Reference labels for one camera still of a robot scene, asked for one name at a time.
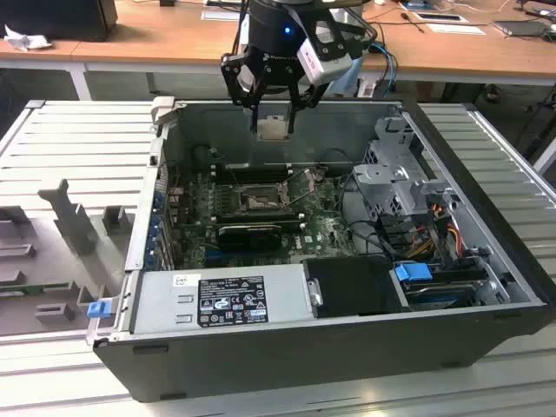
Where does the black cable bundle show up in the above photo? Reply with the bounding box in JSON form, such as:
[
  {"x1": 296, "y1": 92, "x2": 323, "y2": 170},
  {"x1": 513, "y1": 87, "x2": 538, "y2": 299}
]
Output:
[{"x1": 341, "y1": 173, "x2": 418, "y2": 258}]

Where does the grey parts rack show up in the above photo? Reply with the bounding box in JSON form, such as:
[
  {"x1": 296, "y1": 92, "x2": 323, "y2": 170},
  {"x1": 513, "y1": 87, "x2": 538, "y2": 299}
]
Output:
[{"x1": 0, "y1": 177, "x2": 136, "y2": 338}]

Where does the black RAM slots bank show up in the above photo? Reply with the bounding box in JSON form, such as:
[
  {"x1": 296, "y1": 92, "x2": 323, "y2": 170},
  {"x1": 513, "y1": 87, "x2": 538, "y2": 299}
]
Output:
[
  {"x1": 212, "y1": 207, "x2": 306, "y2": 230},
  {"x1": 214, "y1": 162, "x2": 293, "y2": 184}
]

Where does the black plastic air shroud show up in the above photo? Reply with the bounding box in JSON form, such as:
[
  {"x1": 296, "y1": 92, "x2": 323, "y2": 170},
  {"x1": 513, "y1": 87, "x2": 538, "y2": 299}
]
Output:
[{"x1": 301, "y1": 255, "x2": 412, "y2": 319}]

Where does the small silver shroud bracket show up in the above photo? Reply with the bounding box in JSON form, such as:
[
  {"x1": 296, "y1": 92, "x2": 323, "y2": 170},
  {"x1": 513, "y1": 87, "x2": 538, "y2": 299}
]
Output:
[{"x1": 306, "y1": 277, "x2": 325, "y2": 308}]

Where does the white paper sheet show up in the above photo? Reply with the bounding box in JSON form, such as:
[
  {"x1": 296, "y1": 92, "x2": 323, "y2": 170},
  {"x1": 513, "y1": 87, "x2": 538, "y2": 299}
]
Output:
[
  {"x1": 427, "y1": 23, "x2": 487, "y2": 36},
  {"x1": 202, "y1": 10, "x2": 245, "y2": 22}
]

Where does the hard disk in blue carrier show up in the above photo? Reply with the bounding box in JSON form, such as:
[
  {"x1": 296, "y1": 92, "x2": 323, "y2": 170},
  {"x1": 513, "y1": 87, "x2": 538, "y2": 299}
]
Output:
[{"x1": 393, "y1": 261, "x2": 479, "y2": 310}]

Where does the red yellow wire bundle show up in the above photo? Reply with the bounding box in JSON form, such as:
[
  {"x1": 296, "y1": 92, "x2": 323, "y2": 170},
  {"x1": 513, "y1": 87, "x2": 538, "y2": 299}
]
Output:
[{"x1": 407, "y1": 219, "x2": 462, "y2": 261}]

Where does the green motherboard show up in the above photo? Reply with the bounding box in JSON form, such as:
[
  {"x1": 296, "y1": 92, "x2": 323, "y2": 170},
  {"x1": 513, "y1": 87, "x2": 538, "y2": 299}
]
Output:
[{"x1": 167, "y1": 162, "x2": 361, "y2": 270}]

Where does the silver metal drive cage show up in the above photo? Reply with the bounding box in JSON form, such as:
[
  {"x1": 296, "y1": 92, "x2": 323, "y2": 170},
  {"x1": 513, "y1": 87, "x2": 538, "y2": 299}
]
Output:
[{"x1": 351, "y1": 116, "x2": 464, "y2": 227}]

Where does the blue cable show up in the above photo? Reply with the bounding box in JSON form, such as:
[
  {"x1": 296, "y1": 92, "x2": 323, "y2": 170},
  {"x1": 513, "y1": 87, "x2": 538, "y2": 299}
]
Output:
[{"x1": 371, "y1": 41, "x2": 399, "y2": 95}]

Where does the small white device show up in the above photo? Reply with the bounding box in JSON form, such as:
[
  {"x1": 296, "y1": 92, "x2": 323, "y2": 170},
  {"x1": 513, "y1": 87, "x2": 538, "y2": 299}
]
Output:
[{"x1": 358, "y1": 73, "x2": 377, "y2": 99}]

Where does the grey case latch handle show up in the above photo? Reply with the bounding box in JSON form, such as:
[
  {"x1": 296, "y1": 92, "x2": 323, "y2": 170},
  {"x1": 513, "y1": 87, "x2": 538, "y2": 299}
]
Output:
[{"x1": 150, "y1": 96, "x2": 175, "y2": 129}]

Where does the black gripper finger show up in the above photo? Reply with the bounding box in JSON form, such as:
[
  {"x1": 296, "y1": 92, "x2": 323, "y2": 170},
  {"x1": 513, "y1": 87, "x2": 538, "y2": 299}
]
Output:
[
  {"x1": 220, "y1": 49, "x2": 265, "y2": 132},
  {"x1": 286, "y1": 79, "x2": 328, "y2": 136}
]

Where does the wooden desk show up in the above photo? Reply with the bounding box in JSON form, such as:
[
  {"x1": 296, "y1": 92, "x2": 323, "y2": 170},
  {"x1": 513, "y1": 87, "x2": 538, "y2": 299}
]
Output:
[
  {"x1": 0, "y1": 8, "x2": 131, "y2": 103},
  {"x1": 71, "y1": 0, "x2": 556, "y2": 88}
]

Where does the thin wire locking lever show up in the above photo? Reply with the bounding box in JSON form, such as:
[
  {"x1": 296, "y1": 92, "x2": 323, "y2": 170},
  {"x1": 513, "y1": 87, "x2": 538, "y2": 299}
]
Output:
[{"x1": 228, "y1": 166, "x2": 244, "y2": 195}]

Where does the blue slot retainer strip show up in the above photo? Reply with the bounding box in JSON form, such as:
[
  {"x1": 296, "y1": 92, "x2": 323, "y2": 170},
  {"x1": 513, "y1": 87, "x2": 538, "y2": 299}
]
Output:
[{"x1": 146, "y1": 190, "x2": 166, "y2": 267}]

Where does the CPU socket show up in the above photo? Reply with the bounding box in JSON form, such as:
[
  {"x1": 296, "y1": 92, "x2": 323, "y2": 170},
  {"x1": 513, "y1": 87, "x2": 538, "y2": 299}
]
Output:
[{"x1": 236, "y1": 182, "x2": 293, "y2": 215}]

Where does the green RAM stick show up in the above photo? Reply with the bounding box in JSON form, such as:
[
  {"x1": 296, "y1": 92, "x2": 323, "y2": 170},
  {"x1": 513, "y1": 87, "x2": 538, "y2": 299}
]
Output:
[{"x1": 0, "y1": 282, "x2": 70, "y2": 295}]

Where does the silver power supply unit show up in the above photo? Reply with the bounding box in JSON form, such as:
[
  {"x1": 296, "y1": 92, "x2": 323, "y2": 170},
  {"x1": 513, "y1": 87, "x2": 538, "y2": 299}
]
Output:
[{"x1": 129, "y1": 263, "x2": 314, "y2": 335}]

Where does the white framed tablet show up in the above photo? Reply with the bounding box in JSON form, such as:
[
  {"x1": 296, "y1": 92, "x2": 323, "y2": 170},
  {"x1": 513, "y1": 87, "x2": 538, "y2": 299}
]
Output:
[{"x1": 412, "y1": 11, "x2": 470, "y2": 23}]

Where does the large black box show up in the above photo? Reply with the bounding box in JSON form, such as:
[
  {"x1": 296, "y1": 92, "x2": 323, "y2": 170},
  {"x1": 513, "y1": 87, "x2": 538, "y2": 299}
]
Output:
[{"x1": 0, "y1": 0, "x2": 118, "y2": 43}]

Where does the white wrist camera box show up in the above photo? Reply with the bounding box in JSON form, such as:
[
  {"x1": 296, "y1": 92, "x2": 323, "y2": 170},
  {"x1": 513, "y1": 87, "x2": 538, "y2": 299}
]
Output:
[{"x1": 297, "y1": 19, "x2": 354, "y2": 87}]

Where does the metal socket cover frame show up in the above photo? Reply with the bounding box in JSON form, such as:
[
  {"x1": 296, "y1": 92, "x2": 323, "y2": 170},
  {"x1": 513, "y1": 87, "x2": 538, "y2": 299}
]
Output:
[{"x1": 279, "y1": 168, "x2": 326, "y2": 208}]

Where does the black graphics card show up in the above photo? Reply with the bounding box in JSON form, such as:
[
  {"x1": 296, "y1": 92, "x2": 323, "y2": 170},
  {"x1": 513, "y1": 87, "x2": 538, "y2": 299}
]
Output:
[{"x1": 215, "y1": 223, "x2": 282, "y2": 252}]

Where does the black open PC case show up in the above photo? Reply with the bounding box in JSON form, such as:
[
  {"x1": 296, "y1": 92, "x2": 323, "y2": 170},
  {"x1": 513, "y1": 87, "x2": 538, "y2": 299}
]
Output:
[{"x1": 86, "y1": 96, "x2": 556, "y2": 403}]

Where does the grey notebook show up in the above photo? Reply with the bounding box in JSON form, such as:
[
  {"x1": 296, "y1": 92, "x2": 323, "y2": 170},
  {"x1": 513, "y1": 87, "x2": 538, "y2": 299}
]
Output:
[{"x1": 493, "y1": 20, "x2": 551, "y2": 39}]

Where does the silver CPU plate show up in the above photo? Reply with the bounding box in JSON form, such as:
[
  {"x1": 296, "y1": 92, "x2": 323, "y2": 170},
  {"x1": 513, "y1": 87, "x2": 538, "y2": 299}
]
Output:
[{"x1": 256, "y1": 115, "x2": 291, "y2": 141}]

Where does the crumpled white paper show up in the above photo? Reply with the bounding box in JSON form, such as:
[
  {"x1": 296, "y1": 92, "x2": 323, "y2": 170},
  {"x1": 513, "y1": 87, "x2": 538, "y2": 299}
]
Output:
[{"x1": 3, "y1": 23, "x2": 53, "y2": 53}]

